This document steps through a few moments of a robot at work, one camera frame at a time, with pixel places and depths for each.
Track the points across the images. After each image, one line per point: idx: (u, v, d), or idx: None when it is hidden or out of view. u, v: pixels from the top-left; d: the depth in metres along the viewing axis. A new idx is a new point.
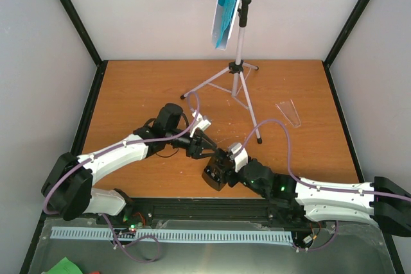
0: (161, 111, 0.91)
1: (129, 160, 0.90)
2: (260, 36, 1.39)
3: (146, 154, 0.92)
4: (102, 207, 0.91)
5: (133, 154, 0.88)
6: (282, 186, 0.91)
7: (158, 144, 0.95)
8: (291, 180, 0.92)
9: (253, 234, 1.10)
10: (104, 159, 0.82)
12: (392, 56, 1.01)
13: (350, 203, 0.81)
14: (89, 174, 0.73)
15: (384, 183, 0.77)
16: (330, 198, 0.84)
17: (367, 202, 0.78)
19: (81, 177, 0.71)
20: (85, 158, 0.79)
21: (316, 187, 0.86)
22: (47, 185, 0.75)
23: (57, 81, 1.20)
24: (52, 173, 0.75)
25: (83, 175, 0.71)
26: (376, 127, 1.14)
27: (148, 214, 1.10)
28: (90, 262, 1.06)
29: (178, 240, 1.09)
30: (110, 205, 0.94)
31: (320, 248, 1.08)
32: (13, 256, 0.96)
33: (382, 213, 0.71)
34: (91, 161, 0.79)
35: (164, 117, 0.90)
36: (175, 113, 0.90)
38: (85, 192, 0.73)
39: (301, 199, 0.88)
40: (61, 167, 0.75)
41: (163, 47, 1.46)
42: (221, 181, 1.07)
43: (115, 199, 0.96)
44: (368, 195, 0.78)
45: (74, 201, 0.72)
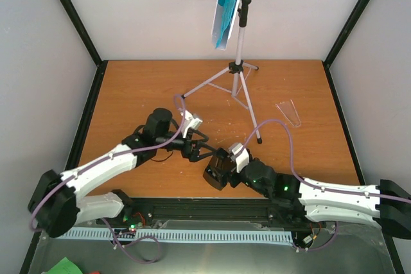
0: (149, 118, 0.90)
1: (117, 172, 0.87)
2: (261, 36, 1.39)
3: (135, 165, 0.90)
4: (94, 214, 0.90)
5: (120, 166, 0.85)
6: (286, 186, 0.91)
7: (148, 153, 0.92)
8: (295, 179, 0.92)
9: (253, 234, 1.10)
10: (88, 175, 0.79)
12: (392, 56, 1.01)
13: (354, 205, 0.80)
14: (72, 193, 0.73)
15: (390, 187, 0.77)
16: (334, 199, 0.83)
17: (372, 205, 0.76)
19: (64, 196, 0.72)
20: (68, 176, 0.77)
21: (320, 187, 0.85)
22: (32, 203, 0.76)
23: (57, 81, 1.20)
24: (36, 192, 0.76)
25: (66, 194, 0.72)
26: (376, 127, 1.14)
27: (148, 214, 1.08)
28: (90, 262, 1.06)
29: (178, 240, 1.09)
30: (106, 210, 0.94)
31: (320, 248, 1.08)
32: (13, 256, 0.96)
33: (388, 217, 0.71)
34: (75, 178, 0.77)
35: (152, 124, 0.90)
36: (164, 120, 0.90)
38: (70, 210, 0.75)
39: (305, 199, 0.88)
40: (44, 186, 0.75)
41: (164, 47, 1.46)
42: (221, 181, 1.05)
43: (110, 203, 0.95)
44: (375, 198, 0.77)
45: (60, 219, 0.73)
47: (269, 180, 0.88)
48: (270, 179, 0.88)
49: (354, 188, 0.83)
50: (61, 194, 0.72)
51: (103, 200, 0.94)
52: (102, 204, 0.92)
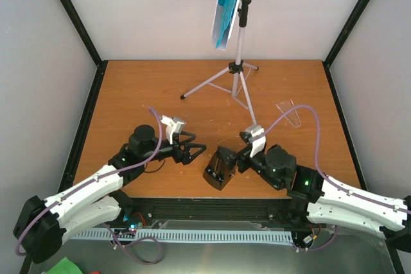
0: (131, 137, 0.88)
1: (103, 194, 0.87)
2: (260, 36, 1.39)
3: (121, 185, 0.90)
4: (90, 222, 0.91)
5: (106, 188, 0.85)
6: (307, 181, 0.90)
7: (135, 172, 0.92)
8: (315, 175, 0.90)
9: (253, 234, 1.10)
10: (72, 199, 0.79)
12: (392, 56, 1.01)
13: (380, 216, 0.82)
14: (54, 218, 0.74)
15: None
16: (357, 205, 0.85)
17: (399, 219, 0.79)
19: (48, 222, 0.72)
20: (51, 203, 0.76)
21: (347, 191, 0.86)
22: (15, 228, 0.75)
23: (57, 82, 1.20)
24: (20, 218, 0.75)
25: (49, 220, 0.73)
26: (376, 127, 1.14)
27: (148, 214, 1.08)
28: (90, 262, 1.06)
29: (178, 240, 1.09)
30: (101, 218, 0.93)
31: (320, 248, 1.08)
32: (13, 256, 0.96)
33: None
34: (59, 204, 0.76)
35: (133, 143, 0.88)
36: (145, 140, 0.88)
38: (56, 233, 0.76)
39: (325, 199, 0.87)
40: (27, 212, 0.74)
41: (164, 47, 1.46)
42: (223, 179, 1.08)
43: (105, 210, 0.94)
44: (402, 212, 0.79)
45: (45, 243, 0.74)
47: (292, 171, 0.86)
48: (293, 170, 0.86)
49: (381, 198, 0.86)
50: (45, 221, 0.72)
51: (97, 208, 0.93)
52: (96, 213, 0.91)
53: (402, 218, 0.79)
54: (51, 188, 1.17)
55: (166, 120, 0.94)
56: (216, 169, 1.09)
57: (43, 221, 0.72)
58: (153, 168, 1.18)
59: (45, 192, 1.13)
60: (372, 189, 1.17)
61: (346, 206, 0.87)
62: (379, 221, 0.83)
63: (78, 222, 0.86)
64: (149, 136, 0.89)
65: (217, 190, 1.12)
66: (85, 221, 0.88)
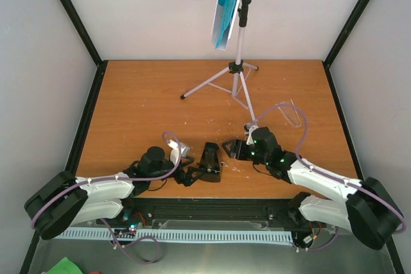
0: (144, 155, 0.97)
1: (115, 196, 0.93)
2: (261, 37, 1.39)
3: (128, 195, 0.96)
4: (93, 214, 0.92)
5: (120, 189, 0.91)
6: (283, 158, 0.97)
7: (141, 187, 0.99)
8: (292, 156, 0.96)
9: (253, 233, 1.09)
10: (99, 185, 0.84)
12: (392, 56, 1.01)
13: (331, 190, 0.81)
14: (83, 194, 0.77)
15: (377, 187, 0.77)
16: (315, 180, 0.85)
17: (345, 193, 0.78)
19: (77, 195, 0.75)
20: (82, 181, 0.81)
21: (309, 166, 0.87)
22: (36, 196, 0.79)
23: (58, 81, 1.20)
24: (47, 188, 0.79)
25: (78, 194, 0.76)
26: (376, 127, 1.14)
27: (148, 214, 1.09)
28: (90, 262, 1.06)
29: (178, 240, 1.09)
30: (104, 212, 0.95)
31: (320, 249, 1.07)
32: (13, 257, 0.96)
33: (354, 205, 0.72)
34: (87, 185, 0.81)
35: (145, 161, 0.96)
36: (156, 160, 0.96)
38: (73, 213, 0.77)
39: (292, 174, 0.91)
40: (58, 183, 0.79)
41: (164, 47, 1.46)
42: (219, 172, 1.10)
43: (110, 205, 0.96)
44: (352, 188, 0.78)
45: (62, 219, 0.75)
47: (267, 147, 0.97)
48: (269, 146, 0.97)
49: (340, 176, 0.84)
50: (72, 194, 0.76)
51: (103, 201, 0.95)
52: (102, 205, 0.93)
53: (350, 192, 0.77)
54: None
55: (173, 144, 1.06)
56: (211, 163, 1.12)
57: (72, 194, 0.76)
58: (157, 187, 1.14)
59: None
60: None
61: (308, 181, 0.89)
62: (337, 199, 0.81)
63: (86, 208, 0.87)
64: (160, 156, 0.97)
65: (216, 183, 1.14)
66: (92, 209, 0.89)
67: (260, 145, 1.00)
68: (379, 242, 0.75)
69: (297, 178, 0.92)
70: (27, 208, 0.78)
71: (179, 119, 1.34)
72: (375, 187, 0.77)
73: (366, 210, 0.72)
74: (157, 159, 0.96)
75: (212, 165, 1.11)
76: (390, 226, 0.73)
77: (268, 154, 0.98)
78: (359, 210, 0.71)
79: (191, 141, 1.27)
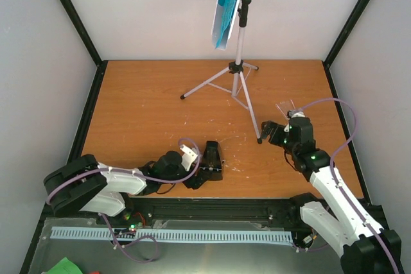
0: (162, 156, 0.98)
1: (126, 189, 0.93)
2: (261, 37, 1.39)
3: (137, 192, 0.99)
4: (99, 206, 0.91)
5: (132, 184, 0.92)
6: (314, 156, 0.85)
7: (151, 188, 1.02)
8: (326, 159, 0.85)
9: (253, 233, 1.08)
10: (117, 175, 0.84)
12: (392, 55, 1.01)
13: (346, 219, 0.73)
14: (103, 181, 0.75)
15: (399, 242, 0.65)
16: (335, 199, 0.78)
17: (359, 231, 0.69)
19: (97, 181, 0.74)
20: (103, 167, 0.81)
21: (338, 183, 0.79)
22: (58, 174, 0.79)
23: (57, 81, 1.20)
24: (69, 167, 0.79)
25: (98, 179, 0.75)
26: (376, 127, 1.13)
27: (148, 214, 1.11)
28: (90, 262, 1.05)
29: (178, 240, 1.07)
30: (110, 206, 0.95)
31: (321, 249, 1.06)
32: (11, 258, 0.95)
33: (359, 247, 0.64)
34: (107, 172, 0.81)
35: (162, 162, 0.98)
36: (173, 164, 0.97)
38: (88, 198, 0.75)
39: (316, 178, 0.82)
40: (81, 165, 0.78)
41: (164, 47, 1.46)
42: (220, 172, 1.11)
43: (114, 201, 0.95)
44: (370, 230, 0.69)
45: (77, 201, 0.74)
47: (300, 137, 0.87)
48: (302, 137, 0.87)
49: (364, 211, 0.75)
50: (93, 179, 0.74)
51: (111, 196, 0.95)
52: (110, 200, 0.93)
53: (364, 233, 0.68)
54: None
55: (186, 149, 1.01)
56: (212, 163, 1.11)
57: (91, 178, 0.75)
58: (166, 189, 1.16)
59: (44, 192, 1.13)
60: (372, 188, 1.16)
61: (326, 194, 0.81)
62: (346, 228, 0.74)
63: (97, 199, 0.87)
64: (176, 160, 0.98)
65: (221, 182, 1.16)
66: (101, 200, 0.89)
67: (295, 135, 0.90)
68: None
69: (316, 183, 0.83)
70: (45, 184, 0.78)
71: (180, 119, 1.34)
72: (395, 243, 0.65)
73: (365, 258, 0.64)
74: (174, 163, 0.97)
75: (212, 165, 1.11)
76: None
77: (298, 144, 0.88)
78: (364, 254, 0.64)
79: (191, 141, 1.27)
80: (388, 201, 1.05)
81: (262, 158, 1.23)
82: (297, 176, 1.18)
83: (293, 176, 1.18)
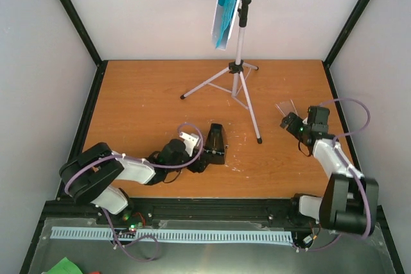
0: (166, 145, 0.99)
1: (135, 178, 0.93)
2: (260, 37, 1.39)
3: (146, 181, 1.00)
4: (106, 202, 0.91)
5: (142, 173, 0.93)
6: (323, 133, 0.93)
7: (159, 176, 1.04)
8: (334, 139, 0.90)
9: (253, 234, 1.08)
10: (130, 162, 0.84)
12: (393, 55, 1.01)
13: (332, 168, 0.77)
14: (120, 166, 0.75)
15: (376, 192, 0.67)
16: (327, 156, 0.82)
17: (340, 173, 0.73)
19: (115, 165, 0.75)
20: (117, 154, 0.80)
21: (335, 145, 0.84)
22: (72, 163, 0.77)
23: (58, 80, 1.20)
24: (83, 155, 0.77)
25: (116, 165, 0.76)
26: (376, 127, 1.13)
27: (148, 214, 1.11)
28: (90, 262, 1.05)
29: (178, 240, 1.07)
30: (116, 203, 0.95)
31: (321, 249, 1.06)
32: (11, 258, 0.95)
33: (334, 177, 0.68)
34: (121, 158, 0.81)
35: (167, 151, 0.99)
36: (177, 151, 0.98)
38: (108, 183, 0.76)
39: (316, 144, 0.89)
40: (96, 153, 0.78)
41: (164, 47, 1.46)
42: (223, 154, 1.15)
43: (119, 197, 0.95)
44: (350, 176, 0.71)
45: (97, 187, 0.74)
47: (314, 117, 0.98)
48: (316, 116, 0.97)
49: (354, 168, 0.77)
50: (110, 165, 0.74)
51: (117, 191, 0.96)
52: (118, 194, 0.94)
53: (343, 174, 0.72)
54: (50, 187, 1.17)
55: (185, 135, 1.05)
56: (216, 146, 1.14)
57: (108, 164, 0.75)
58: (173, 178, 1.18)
59: (43, 192, 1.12)
60: None
61: (323, 154, 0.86)
62: None
63: (110, 192, 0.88)
64: (180, 149, 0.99)
65: (224, 171, 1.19)
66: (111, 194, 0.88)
67: (309, 117, 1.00)
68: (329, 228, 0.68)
69: (317, 149, 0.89)
70: (61, 174, 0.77)
71: (179, 119, 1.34)
72: (372, 190, 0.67)
73: (339, 188, 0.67)
74: (178, 151, 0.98)
75: (217, 147, 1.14)
76: (352, 222, 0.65)
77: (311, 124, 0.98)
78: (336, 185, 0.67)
79: None
80: (388, 201, 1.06)
81: (262, 158, 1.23)
82: (297, 176, 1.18)
83: (293, 176, 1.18)
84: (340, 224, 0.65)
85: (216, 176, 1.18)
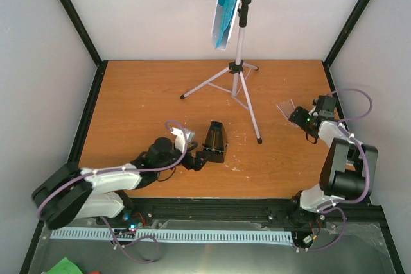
0: (150, 146, 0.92)
1: (121, 186, 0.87)
2: (260, 37, 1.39)
3: (135, 187, 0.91)
4: (96, 211, 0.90)
5: (125, 181, 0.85)
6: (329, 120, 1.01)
7: (149, 179, 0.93)
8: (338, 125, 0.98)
9: (253, 234, 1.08)
10: (104, 176, 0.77)
12: (392, 55, 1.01)
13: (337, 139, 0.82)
14: (89, 186, 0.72)
15: (374, 156, 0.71)
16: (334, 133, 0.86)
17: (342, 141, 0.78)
19: (81, 187, 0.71)
20: (88, 172, 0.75)
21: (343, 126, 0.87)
22: (42, 190, 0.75)
23: (58, 80, 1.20)
24: (53, 178, 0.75)
25: (83, 186, 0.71)
26: (376, 127, 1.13)
27: (148, 214, 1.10)
28: (90, 262, 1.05)
29: (178, 240, 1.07)
30: (107, 208, 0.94)
31: (320, 249, 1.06)
32: (11, 258, 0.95)
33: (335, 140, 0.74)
34: (92, 176, 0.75)
35: (153, 151, 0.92)
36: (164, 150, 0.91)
38: (78, 206, 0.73)
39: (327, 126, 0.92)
40: (65, 176, 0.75)
41: (164, 47, 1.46)
42: (223, 151, 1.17)
43: (112, 203, 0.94)
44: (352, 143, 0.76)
45: (67, 211, 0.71)
47: (323, 104, 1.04)
48: (323, 104, 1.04)
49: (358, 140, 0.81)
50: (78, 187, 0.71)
51: (105, 198, 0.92)
52: (104, 202, 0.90)
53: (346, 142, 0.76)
54: None
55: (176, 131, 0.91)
56: (216, 144, 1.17)
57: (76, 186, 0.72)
58: (166, 176, 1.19)
59: None
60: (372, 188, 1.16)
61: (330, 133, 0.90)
62: None
63: (89, 204, 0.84)
64: (167, 147, 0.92)
65: (224, 172, 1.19)
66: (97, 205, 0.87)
67: (318, 104, 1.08)
68: (328, 190, 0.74)
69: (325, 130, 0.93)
70: (33, 199, 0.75)
71: (179, 119, 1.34)
72: (372, 155, 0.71)
73: (339, 152, 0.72)
74: (165, 149, 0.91)
75: (217, 144, 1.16)
76: (349, 185, 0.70)
77: (318, 111, 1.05)
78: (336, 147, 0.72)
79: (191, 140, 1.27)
80: (388, 201, 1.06)
81: (262, 158, 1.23)
82: (297, 176, 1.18)
83: (293, 176, 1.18)
84: (337, 186, 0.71)
85: (216, 176, 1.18)
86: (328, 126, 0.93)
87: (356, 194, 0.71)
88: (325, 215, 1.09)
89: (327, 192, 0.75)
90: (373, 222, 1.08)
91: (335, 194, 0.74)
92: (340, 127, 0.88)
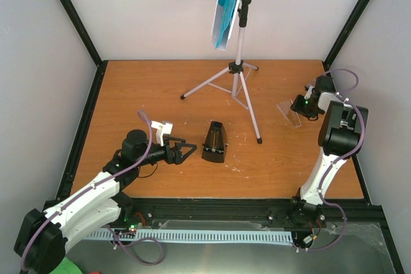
0: (122, 142, 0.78)
1: (102, 201, 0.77)
2: (260, 38, 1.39)
3: (118, 191, 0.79)
4: (91, 229, 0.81)
5: (104, 195, 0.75)
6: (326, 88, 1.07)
7: (131, 176, 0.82)
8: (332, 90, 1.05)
9: (253, 234, 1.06)
10: (74, 207, 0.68)
12: (393, 54, 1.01)
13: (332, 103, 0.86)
14: (58, 228, 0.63)
15: (365, 115, 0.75)
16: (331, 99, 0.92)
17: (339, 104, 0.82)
19: (51, 232, 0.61)
20: (52, 214, 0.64)
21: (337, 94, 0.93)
22: (17, 244, 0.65)
23: (58, 80, 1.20)
24: (20, 231, 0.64)
25: (52, 230, 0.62)
26: (376, 127, 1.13)
27: (148, 214, 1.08)
28: (90, 262, 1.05)
29: (178, 240, 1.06)
30: (103, 221, 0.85)
31: (321, 249, 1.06)
32: (11, 258, 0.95)
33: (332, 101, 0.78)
34: (60, 214, 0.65)
35: (126, 147, 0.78)
36: (139, 144, 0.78)
38: (60, 246, 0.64)
39: (323, 94, 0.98)
40: (27, 228, 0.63)
41: (164, 47, 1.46)
42: (223, 151, 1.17)
43: (104, 213, 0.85)
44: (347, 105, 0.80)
45: (49, 256, 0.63)
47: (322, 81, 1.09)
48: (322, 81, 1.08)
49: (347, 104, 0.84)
50: (47, 234, 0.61)
51: (96, 212, 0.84)
52: (96, 219, 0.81)
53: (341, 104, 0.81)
54: (50, 187, 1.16)
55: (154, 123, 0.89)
56: (216, 144, 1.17)
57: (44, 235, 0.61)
58: (148, 172, 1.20)
59: (44, 192, 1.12)
60: (371, 188, 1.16)
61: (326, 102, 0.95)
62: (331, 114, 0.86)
63: (78, 229, 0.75)
64: (142, 138, 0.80)
65: (224, 172, 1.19)
66: (86, 226, 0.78)
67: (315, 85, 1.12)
68: (325, 147, 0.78)
69: (323, 101, 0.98)
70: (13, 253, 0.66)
71: (179, 119, 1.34)
72: (363, 113, 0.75)
73: (334, 111, 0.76)
74: (140, 140, 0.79)
75: (217, 144, 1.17)
76: (343, 140, 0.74)
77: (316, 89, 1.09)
78: (332, 107, 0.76)
79: (191, 140, 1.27)
80: (387, 201, 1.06)
81: (262, 158, 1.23)
82: (297, 176, 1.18)
83: (293, 176, 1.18)
84: (332, 142, 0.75)
85: (216, 176, 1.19)
86: (326, 96, 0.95)
87: (350, 148, 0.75)
88: (325, 215, 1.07)
89: (324, 149, 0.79)
90: (373, 222, 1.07)
91: (332, 151, 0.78)
92: (337, 97, 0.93)
